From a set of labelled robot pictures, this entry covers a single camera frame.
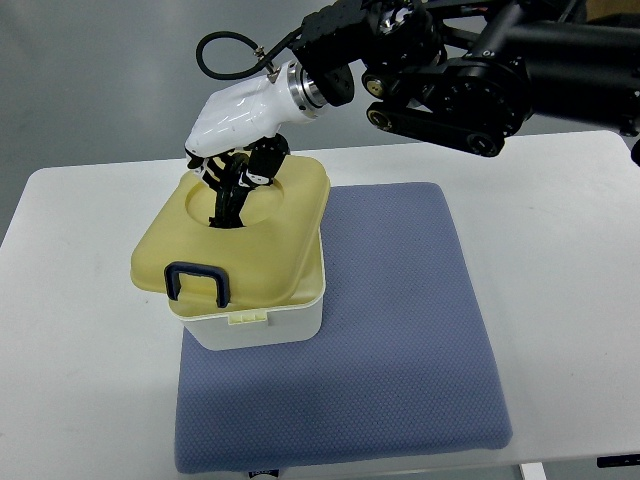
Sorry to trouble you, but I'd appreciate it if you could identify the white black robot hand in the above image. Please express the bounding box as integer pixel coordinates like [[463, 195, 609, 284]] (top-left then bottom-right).
[[183, 60, 326, 191]]

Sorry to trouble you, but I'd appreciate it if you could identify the yellow storage box lid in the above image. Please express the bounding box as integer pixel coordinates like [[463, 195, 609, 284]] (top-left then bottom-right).
[[130, 156, 330, 316]]

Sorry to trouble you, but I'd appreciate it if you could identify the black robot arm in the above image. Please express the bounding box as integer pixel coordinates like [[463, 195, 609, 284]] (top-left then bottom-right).
[[290, 1, 639, 157]]

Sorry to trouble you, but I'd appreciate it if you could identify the white storage box base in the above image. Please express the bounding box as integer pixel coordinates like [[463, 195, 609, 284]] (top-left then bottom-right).
[[168, 234, 326, 351]]

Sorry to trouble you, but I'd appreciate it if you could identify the blue padded mat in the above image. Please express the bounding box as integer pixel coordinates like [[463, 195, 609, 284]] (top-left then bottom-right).
[[175, 182, 512, 474]]

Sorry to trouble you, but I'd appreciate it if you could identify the black cable loop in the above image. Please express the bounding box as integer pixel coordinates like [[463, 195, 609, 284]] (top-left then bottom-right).
[[195, 32, 281, 81]]

